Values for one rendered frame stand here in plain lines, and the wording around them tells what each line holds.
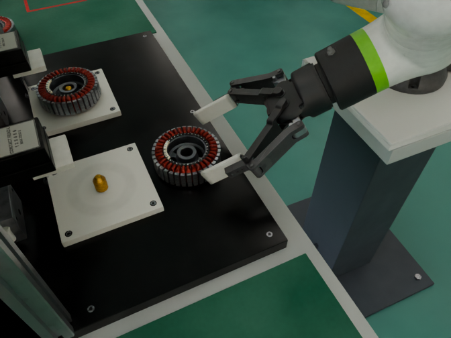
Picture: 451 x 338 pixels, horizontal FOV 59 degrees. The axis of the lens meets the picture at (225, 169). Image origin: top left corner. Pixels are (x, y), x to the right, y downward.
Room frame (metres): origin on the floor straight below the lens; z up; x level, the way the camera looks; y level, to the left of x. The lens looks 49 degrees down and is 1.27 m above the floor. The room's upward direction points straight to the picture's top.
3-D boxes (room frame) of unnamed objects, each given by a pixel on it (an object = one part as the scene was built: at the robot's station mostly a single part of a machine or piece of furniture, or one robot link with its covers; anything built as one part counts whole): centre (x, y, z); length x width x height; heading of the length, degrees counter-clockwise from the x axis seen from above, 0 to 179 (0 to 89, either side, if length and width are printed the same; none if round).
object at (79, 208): (0.38, 0.19, 0.78); 0.15 x 0.15 x 0.01; 25
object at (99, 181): (0.38, 0.19, 0.80); 0.02 x 0.02 x 0.03
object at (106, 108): (0.60, 0.30, 0.78); 0.15 x 0.15 x 0.01; 25
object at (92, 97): (0.60, 0.30, 0.80); 0.11 x 0.11 x 0.04
